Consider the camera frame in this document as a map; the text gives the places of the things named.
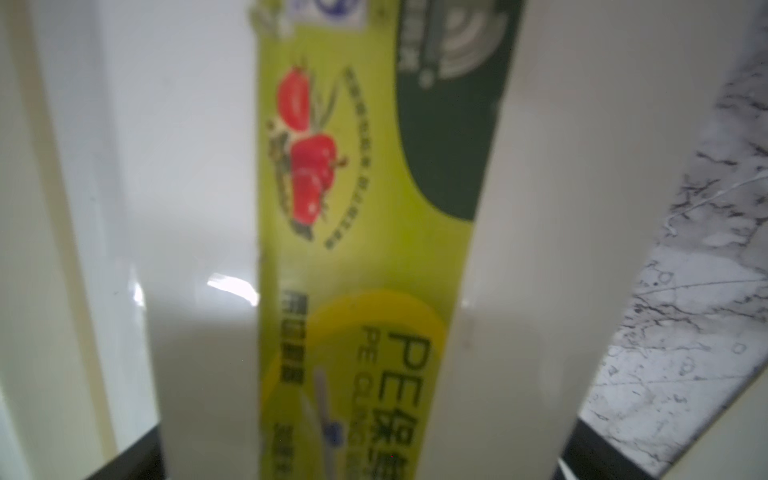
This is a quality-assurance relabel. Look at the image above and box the white wrap dispenser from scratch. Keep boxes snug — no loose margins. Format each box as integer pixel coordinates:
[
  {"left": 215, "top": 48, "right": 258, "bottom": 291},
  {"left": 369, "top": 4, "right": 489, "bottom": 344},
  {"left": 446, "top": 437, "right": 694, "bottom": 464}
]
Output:
[{"left": 1, "top": 1, "right": 767, "bottom": 479}]

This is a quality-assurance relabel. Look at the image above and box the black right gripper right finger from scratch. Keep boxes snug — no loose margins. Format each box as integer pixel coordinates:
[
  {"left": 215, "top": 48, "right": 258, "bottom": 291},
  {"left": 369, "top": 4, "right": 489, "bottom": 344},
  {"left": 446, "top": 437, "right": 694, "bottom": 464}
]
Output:
[{"left": 552, "top": 419, "right": 653, "bottom": 480}]

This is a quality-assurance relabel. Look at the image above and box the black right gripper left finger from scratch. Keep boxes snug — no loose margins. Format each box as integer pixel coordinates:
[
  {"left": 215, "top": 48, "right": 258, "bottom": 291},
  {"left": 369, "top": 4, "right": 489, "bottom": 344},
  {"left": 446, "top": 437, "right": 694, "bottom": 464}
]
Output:
[{"left": 87, "top": 425, "right": 165, "bottom": 480}]

